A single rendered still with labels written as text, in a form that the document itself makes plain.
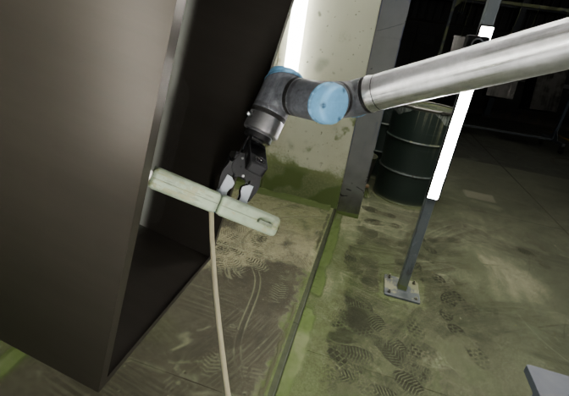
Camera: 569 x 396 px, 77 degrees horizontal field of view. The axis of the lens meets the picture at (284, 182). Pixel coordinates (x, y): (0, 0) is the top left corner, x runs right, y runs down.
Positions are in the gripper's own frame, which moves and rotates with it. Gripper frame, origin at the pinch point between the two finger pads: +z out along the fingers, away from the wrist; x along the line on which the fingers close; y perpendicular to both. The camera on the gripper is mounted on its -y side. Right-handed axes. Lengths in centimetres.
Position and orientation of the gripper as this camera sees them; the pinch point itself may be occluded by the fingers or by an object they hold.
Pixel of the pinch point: (226, 210)
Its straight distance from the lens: 87.0
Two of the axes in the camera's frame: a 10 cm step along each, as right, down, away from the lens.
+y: -3.6, -1.1, 9.3
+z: -4.2, 9.1, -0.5
